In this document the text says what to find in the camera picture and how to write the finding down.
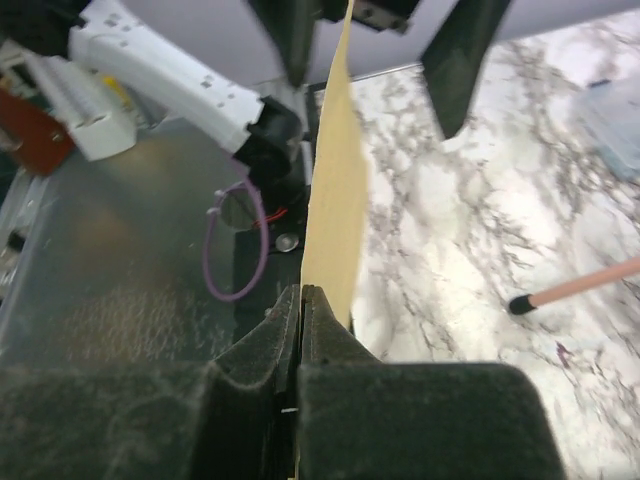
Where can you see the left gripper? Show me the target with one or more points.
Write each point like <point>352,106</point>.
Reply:
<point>450,64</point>

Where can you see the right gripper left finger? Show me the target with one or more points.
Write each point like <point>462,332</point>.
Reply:
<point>218,419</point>

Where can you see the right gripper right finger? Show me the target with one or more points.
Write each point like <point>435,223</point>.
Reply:
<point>360,418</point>

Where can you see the yellow sheet music page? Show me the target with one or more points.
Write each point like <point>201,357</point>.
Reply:
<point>339,191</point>

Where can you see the pink music stand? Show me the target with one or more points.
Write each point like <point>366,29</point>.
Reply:
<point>524,304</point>

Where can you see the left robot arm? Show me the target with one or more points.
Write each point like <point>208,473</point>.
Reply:
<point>259,131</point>

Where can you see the clear plastic parts box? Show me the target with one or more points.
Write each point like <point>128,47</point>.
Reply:
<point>608,113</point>

